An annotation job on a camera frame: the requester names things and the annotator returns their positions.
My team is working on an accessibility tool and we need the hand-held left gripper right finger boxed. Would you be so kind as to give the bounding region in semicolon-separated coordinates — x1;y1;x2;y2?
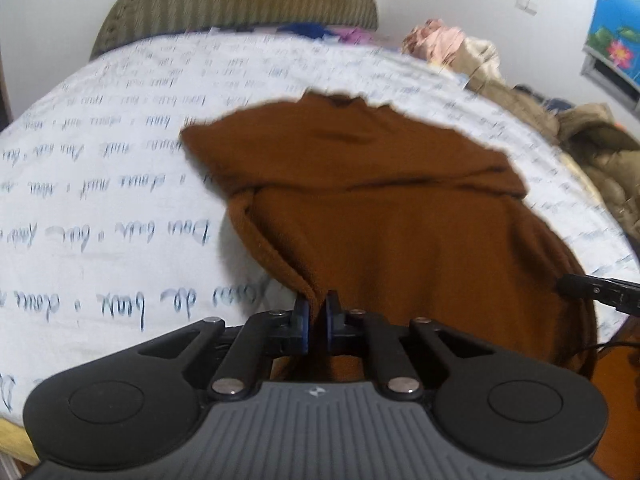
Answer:
324;290;482;402

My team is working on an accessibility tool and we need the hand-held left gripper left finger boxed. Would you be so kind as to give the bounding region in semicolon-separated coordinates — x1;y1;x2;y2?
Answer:
132;294;314;402

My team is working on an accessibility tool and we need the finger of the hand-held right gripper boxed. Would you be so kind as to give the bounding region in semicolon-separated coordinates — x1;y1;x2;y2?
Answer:
557;272;640;317

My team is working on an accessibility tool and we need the brown sweater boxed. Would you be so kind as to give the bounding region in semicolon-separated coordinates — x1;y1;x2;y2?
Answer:
179;91;599;386

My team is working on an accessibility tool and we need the pink clothes pile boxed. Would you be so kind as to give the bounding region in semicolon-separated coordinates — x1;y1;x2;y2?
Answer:
401;18;473;67

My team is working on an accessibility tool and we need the khaki padded jacket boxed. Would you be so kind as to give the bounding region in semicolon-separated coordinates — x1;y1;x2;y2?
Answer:
470;80;640;248

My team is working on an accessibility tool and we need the white script-printed bedsheet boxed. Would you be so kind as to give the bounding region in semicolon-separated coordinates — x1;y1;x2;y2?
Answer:
0;27;640;432

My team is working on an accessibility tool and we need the cream quilted jacket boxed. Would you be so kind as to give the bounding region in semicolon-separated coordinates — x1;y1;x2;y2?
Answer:
450;35;507;92

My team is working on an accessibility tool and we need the purple garment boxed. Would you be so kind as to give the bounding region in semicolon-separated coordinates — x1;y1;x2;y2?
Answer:
332;27;375;47

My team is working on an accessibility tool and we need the dark blue garment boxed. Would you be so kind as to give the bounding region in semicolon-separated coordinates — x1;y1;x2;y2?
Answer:
286;22;328;40

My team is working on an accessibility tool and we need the olive striped padded headboard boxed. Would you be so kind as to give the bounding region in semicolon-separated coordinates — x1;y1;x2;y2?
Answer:
90;0;380;61

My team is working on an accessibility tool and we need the colourful wall poster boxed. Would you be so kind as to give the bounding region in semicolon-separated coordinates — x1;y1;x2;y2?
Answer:
581;0;640;87

